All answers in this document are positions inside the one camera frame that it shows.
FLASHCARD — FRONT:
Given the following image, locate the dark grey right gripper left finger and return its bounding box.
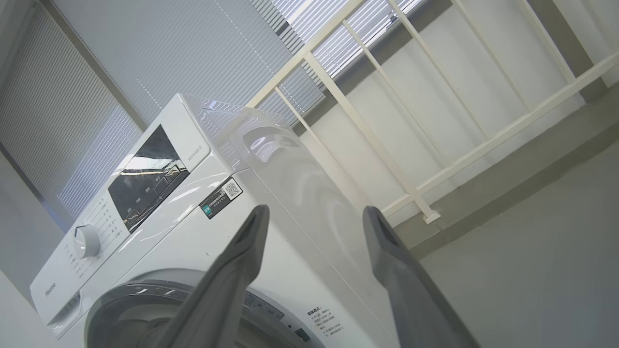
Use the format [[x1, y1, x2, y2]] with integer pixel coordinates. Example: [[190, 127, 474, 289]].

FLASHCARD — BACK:
[[154, 205, 270, 348]]

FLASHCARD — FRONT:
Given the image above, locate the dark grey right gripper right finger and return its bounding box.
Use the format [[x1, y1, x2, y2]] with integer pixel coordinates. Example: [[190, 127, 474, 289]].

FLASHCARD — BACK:
[[363, 206, 480, 348]]

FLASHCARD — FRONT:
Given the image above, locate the dark round washing machine door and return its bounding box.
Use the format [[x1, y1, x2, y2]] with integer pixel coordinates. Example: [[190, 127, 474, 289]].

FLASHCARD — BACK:
[[85, 279, 310, 348]]

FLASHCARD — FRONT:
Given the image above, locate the white front-load washing machine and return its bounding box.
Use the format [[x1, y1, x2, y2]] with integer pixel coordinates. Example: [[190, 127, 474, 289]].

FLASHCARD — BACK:
[[30, 93, 402, 348]]

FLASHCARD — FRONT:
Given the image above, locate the black QR code sticker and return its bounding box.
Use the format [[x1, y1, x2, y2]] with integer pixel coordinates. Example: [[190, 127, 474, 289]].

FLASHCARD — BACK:
[[199, 177, 243, 219]]

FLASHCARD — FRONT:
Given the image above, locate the black glossy display panel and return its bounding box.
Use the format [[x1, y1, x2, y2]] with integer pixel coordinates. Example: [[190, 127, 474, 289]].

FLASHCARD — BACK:
[[107, 125, 189, 233]]

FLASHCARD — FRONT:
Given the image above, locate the white round program knob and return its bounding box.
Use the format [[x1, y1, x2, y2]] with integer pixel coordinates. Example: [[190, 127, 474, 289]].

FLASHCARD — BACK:
[[73, 224, 101, 259]]

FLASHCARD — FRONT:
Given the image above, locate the white metal railing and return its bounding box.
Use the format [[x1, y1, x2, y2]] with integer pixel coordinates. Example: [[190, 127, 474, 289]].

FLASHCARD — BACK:
[[246, 0, 619, 224]]

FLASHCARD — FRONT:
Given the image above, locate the white detergent drawer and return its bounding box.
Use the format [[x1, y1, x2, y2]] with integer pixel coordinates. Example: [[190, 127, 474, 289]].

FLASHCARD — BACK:
[[30, 261, 87, 339]]

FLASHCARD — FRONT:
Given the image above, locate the grey slatted window blind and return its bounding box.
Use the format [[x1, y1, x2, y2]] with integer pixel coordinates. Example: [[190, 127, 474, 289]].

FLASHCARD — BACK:
[[52, 0, 426, 127], [0, 5, 143, 220]]

